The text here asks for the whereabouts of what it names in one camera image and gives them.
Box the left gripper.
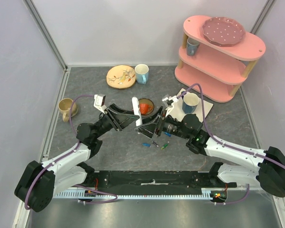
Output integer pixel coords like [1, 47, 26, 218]
[94, 103, 141, 139]

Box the white remote control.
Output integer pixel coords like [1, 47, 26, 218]
[132, 96, 142, 126]

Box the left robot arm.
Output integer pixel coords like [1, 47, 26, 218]
[14, 102, 141, 212]

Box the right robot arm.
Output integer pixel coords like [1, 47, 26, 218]
[135, 109, 285, 198]

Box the orange cup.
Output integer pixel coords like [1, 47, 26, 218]
[139, 103, 153, 115]

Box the brown patterned bowl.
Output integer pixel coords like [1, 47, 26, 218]
[139, 98, 155, 116]

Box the yellow floral plate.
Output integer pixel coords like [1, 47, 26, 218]
[106, 65, 136, 89]

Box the dark blue mug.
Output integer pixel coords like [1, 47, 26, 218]
[182, 93, 199, 114]

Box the light blue mug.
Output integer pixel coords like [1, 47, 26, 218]
[135, 64, 149, 85]

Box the beige ceramic mug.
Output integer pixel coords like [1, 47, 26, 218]
[58, 98, 79, 122]

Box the pink three-tier shelf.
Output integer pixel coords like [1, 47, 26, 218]
[175, 15, 266, 103]

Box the blue mug on shelf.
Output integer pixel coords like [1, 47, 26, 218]
[186, 38, 200, 56]

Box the mauve polka dot plate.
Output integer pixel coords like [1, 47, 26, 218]
[201, 17, 246, 47]

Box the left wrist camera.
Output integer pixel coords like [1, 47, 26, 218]
[94, 94, 107, 113]

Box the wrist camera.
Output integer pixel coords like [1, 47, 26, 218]
[162, 95, 178, 113]
[94, 94, 107, 113]

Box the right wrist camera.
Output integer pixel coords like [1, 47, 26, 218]
[162, 95, 178, 113]

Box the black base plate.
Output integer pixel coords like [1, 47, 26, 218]
[84, 171, 236, 195]

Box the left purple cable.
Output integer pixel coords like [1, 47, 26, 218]
[24, 94, 119, 210]

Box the purple cable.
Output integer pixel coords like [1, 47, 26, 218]
[24, 94, 119, 210]
[177, 83, 285, 176]

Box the slotted cable duct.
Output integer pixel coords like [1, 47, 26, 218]
[53, 188, 213, 200]

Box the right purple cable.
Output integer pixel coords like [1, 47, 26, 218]
[177, 83, 285, 176]

